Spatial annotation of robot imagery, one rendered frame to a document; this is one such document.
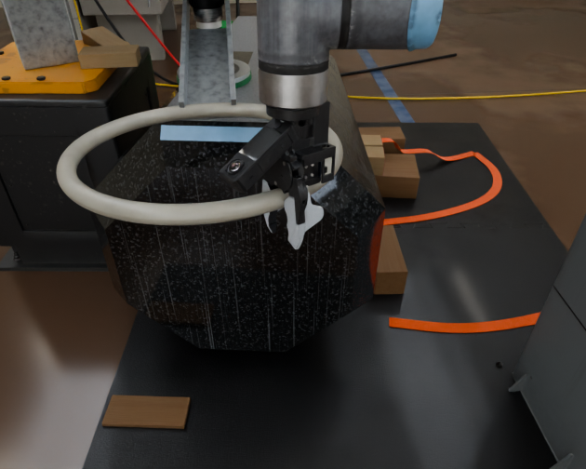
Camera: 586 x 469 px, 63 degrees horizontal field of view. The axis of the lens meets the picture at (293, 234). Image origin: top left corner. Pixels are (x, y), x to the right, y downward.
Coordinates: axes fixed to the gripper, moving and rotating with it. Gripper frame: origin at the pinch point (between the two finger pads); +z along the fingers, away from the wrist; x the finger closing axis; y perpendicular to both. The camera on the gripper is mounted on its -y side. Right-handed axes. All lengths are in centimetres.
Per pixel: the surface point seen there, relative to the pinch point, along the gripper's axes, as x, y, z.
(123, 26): 377, 117, 27
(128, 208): 8.9, -19.2, -7.0
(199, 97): 49, 13, -7
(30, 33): 146, 0, -9
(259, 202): -0.7, -4.3, -7.3
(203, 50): 63, 23, -14
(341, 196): 30, 42, 19
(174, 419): 46, -7, 86
